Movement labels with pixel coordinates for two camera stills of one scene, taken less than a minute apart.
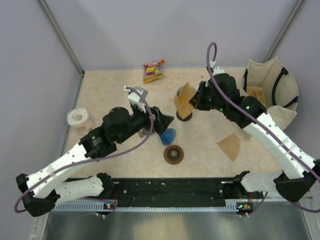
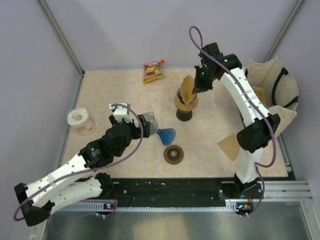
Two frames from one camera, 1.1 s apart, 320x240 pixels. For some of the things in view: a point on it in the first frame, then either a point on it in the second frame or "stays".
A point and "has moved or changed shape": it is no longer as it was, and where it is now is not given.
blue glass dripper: (168, 137) stays
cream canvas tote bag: (272, 84) stays
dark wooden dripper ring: (173, 154) stays
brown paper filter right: (231, 145) stays
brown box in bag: (258, 92) stays
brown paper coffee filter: (184, 108) has moved or changed shape
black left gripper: (162, 121) → (145, 125)
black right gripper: (197, 101) → (200, 87)
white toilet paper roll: (78, 119) stays
